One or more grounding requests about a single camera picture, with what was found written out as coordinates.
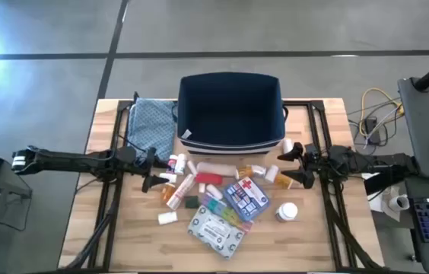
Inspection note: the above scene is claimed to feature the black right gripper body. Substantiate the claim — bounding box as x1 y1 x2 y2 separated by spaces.
301 146 338 180

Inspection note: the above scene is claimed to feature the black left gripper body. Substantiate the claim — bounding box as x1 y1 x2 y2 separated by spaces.
121 150 151 178

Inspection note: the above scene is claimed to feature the long white red tube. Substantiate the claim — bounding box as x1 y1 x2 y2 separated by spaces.
166 173 197 211

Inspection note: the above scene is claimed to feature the white bottle purple label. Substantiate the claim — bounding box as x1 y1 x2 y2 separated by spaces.
275 201 299 224

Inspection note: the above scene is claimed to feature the squat white pill bottle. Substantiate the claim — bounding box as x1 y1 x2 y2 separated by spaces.
157 211 179 226

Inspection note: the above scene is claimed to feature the dark green square pad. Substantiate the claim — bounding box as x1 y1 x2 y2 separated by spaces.
184 195 201 209

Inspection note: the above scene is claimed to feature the blue first aid kit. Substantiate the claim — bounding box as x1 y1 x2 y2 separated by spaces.
222 176 272 223

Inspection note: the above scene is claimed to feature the white gauze roll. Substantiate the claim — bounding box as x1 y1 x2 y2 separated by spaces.
205 183 224 201

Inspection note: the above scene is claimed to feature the rainbow weekly pill organizer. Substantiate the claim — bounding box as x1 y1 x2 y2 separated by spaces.
200 193 254 234

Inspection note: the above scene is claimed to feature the patterned wipes packet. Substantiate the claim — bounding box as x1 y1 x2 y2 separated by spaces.
186 205 246 260

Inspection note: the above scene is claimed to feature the navy fabric basket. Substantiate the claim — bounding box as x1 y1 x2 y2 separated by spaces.
176 72 288 156

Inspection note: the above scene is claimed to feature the blue patterned cloth pouch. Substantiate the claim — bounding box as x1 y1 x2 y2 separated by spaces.
126 97 178 165

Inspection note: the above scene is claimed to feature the black desk support bar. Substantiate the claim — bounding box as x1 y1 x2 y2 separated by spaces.
363 173 409 196

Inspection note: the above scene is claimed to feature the black power adapter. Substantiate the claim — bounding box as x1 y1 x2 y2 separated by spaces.
364 116 382 145

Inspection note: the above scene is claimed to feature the white paper napkin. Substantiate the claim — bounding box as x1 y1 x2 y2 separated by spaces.
366 173 402 222

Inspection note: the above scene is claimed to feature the white mug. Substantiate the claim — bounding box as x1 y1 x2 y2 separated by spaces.
388 193 411 212

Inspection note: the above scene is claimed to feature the grey desk top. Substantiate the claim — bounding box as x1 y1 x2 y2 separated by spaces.
397 77 429 180

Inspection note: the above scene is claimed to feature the grey side stand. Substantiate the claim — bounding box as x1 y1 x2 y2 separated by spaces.
0 170 33 233

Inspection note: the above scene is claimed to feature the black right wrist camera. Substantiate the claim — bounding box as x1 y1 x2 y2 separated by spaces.
303 143 320 157

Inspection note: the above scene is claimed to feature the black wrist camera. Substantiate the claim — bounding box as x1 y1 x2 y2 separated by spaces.
303 143 320 157
117 145 138 164

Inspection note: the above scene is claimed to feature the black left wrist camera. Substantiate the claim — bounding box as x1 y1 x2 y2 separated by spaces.
117 145 138 164

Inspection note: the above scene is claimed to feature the yellow cable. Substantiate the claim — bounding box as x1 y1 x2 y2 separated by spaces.
358 87 405 139

